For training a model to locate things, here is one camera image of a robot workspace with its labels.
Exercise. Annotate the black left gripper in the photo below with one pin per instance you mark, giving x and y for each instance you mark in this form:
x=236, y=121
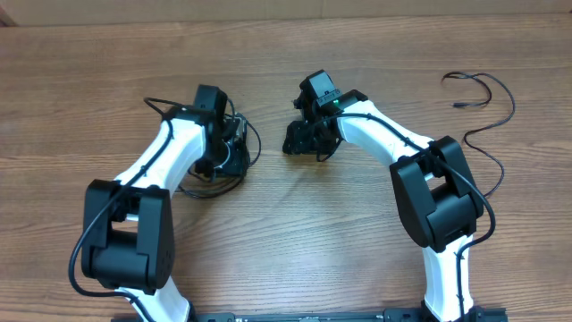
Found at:
x=235, y=168

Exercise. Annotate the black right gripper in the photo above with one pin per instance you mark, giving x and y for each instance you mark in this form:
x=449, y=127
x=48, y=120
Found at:
x=298, y=144

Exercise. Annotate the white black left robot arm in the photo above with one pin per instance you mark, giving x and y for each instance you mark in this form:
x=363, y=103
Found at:
x=127, y=246

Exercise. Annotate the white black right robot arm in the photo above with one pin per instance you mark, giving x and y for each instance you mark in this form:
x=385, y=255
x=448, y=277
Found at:
x=434, y=189

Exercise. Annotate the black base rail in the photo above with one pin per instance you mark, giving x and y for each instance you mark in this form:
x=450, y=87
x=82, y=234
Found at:
x=313, y=316

